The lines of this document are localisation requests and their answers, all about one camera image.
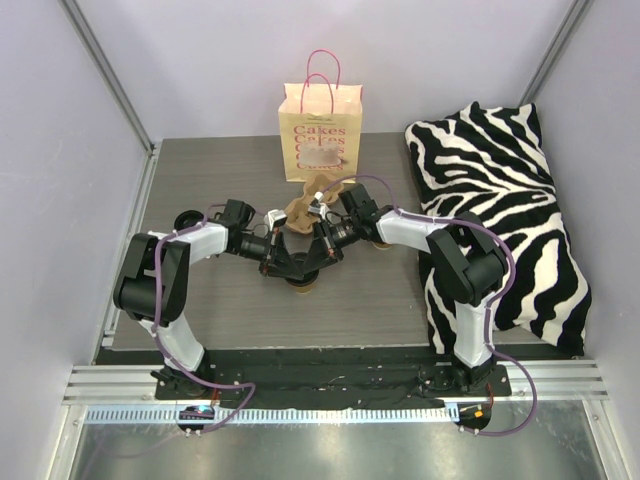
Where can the brown pulp cup carrier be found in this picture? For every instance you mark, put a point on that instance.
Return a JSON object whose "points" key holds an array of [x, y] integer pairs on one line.
{"points": [[299, 219]]}

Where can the aluminium frame rail front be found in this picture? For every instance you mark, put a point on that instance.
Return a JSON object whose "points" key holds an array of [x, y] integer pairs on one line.
{"points": [[129, 395]]}

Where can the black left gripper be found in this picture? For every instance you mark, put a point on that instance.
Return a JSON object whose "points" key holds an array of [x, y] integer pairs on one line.
{"points": [[271, 253]]}

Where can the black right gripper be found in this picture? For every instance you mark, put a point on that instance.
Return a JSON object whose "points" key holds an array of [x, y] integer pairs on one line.
{"points": [[328, 241]]}

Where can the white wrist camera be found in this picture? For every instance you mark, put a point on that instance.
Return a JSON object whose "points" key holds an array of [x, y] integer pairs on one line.
{"points": [[318, 207], [275, 219]]}

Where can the paper cakes bag pink handles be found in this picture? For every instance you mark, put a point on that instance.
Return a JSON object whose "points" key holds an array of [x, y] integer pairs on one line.
{"points": [[320, 121]]}

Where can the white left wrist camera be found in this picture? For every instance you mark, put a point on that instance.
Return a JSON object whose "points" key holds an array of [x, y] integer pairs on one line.
{"points": [[275, 219]]}

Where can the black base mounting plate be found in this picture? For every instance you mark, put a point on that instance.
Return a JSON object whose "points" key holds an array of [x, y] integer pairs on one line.
{"points": [[331, 379]]}

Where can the zebra print pillow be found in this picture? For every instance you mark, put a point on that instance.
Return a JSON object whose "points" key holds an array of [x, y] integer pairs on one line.
{"points": [[490, 162]]}

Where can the black plastic cup lid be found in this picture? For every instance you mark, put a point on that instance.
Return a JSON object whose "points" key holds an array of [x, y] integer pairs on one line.
{"points": [[308, 276]]}

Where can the brown paper coffee cup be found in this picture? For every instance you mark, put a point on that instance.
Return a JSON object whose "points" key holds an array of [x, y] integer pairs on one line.
{"points": [[381, 246]]}

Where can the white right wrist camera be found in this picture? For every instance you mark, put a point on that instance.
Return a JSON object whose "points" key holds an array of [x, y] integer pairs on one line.
{"points": [[318, 207]]}

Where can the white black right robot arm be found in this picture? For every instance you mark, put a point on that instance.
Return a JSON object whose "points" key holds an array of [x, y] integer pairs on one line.
{"points": [[466, 259]]}

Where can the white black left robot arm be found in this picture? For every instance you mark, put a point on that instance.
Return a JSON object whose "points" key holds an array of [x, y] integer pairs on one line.
{"points": [[152, 284]]}

